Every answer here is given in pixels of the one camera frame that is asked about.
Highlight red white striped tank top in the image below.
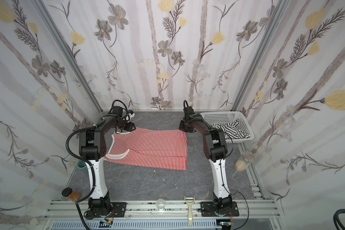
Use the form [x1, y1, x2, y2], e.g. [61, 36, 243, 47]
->
[104, 127, 187, 171]

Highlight brown spice jar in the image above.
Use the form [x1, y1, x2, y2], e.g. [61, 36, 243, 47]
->
[61, 187, 82, 203]

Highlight clear glass cup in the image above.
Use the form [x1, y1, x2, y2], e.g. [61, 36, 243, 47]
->
[156, 198, 166, 211]

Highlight glass jar with lid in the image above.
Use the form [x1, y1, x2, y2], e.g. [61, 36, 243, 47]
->
[234, 151, 255, 172]

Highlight aluminium front rail frame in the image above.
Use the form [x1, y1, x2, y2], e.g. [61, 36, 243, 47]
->
[43, 199, 282, 230]

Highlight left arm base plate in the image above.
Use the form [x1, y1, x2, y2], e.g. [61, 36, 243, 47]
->
[83, 202, 127, 219]

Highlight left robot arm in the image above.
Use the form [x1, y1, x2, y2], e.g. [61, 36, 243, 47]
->
[65, 99, 136, 219]

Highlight white plastic basket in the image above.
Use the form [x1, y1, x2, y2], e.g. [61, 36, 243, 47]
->
[201, 111, 255, 143]

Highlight teal ceramic cup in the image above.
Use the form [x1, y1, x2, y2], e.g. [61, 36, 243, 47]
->
[76, 160, 86, 169]

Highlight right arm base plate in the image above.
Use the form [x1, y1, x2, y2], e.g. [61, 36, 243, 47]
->
[199, 201, 240, 217]

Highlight cream vegetable peeler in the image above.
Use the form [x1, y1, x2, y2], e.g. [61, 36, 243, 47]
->
[184, 197, 195, 227]

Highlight black corrugated cable hose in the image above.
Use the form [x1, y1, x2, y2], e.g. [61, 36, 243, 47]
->
[65, 125, 97, 230]

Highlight black white striped tank top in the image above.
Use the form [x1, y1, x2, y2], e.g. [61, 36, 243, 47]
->
[211, 121, 250, 140]

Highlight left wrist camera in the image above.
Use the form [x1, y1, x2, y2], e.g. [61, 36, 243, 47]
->
[124, 110, 135, 122]

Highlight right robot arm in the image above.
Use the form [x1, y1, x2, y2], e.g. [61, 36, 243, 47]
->
[179, 100, 233, 216]

